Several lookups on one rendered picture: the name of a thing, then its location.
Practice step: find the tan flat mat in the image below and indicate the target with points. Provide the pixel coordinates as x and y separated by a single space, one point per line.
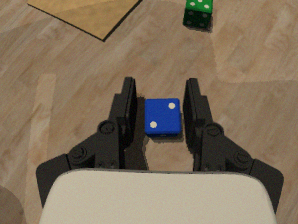
98 18

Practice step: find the green die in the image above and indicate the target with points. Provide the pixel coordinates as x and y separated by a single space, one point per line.
198 13

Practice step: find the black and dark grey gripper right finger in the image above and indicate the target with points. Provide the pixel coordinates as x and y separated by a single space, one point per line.
216 148

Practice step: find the dark blue die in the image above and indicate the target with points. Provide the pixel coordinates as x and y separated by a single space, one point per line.
162 117

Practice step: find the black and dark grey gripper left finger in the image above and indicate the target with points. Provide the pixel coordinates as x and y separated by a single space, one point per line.
103 149

